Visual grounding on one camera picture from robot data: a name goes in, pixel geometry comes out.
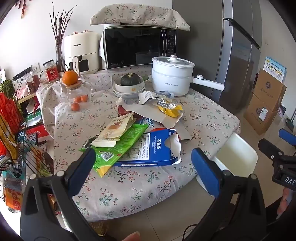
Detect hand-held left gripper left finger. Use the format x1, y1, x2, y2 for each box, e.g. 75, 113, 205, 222
20, 147, 96, 241

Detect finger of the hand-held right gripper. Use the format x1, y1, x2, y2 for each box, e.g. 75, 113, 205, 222
278, 128, 296, 147
258, 138, 285, 163

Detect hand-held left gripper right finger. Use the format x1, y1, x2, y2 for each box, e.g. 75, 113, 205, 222
185, 148, 266, 241

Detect beige snack pouch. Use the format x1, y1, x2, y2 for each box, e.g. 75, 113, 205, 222
92, 113, 137, 148

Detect green snack packet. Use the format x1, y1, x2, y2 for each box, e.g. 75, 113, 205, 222
79, 123, 149, 179

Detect blue and white carton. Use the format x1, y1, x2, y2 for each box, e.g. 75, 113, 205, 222
113, 129, 182, 167

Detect yellow foil wrapper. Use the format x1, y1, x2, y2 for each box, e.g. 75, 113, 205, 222
157, 97, 184, 118

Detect red drink can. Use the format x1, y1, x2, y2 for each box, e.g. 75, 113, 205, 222
117, 104, 135, 118

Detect blue and white plastic bag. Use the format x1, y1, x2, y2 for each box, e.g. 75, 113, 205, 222
135, 116, 163, 131

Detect torn brown paper wrapper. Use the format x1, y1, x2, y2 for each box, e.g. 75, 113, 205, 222
116, 97, 193, 141

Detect clear plastic bottle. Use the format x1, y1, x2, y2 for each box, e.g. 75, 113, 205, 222
155, 90, 174, 100

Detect white printed paper packet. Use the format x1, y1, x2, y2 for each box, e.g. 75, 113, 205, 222
138, 90, 160, 105

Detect person's right hand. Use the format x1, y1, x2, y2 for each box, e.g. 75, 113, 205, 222
277, 187, 292, 216

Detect person's left hand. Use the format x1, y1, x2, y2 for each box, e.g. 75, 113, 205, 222
120, 231, 141, 241

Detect small dark box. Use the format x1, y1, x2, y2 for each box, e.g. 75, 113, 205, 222
285, 119, 296, 133

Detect white chair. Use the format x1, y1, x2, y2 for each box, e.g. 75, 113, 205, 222
196, 132, 258, 197

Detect red box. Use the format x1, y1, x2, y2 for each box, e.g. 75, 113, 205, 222
25, 125, 50, 144

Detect blue and white box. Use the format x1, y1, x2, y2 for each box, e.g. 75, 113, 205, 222
264, 57, 287, 83

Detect glass teapot with wooden lid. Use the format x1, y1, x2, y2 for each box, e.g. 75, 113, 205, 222
60, 79, 93, 110

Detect red packets on rack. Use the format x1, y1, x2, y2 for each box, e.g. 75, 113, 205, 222
0, 92, 24, 156

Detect large orange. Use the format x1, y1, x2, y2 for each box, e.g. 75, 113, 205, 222
62, 70, 79, 85

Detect white flower print bowl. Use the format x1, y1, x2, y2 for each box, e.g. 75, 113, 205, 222
115, 75, 145, 93

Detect grey refrigerator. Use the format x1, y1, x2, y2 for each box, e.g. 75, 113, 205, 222
172, 0, 263, 114

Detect white electric cooking pot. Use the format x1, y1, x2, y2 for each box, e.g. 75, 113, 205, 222
151, 55, 225, 97

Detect glass jar of red snacks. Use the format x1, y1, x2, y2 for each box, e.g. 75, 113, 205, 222
24, 74, 40, 93

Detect red label glass jar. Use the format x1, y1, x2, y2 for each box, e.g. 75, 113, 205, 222
43, 60, 61, 84

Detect dark green squash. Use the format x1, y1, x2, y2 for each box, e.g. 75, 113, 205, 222
120, 73, 140, 86

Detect glass pot lid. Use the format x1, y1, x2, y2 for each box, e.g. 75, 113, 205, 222
152, 55, 196, 70

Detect glass vase with dry branches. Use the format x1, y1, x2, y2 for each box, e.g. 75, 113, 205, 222
49, 2, 78, 73

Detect white cloth under microwave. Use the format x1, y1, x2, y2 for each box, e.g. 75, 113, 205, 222
99, 35, 107, 70

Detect white air fryer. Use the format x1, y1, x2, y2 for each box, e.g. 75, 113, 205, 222
63, 31, 100, 75

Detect black microwave oven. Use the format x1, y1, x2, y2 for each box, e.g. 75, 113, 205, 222
102, 25, 177, 70

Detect floral microwave cover cloth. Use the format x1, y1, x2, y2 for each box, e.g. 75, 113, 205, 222
90, 4, 191, 32

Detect black wire rack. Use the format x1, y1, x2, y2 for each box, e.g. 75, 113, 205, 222
0, 109, 50, 179

